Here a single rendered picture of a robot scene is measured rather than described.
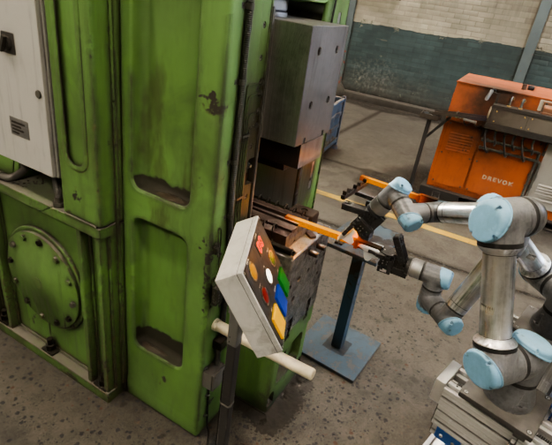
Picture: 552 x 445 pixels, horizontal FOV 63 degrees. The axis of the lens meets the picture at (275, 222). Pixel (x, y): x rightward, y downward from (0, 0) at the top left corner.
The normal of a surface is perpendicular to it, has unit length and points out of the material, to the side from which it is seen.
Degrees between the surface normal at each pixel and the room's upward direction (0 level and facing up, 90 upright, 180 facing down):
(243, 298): 90
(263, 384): 89
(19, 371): 0
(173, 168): 89
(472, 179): 90
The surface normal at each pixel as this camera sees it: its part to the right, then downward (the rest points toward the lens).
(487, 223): -0.91, -0.06
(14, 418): 0.13, -0.88
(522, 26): -0.47, 0.36
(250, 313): -0.09, 0.45
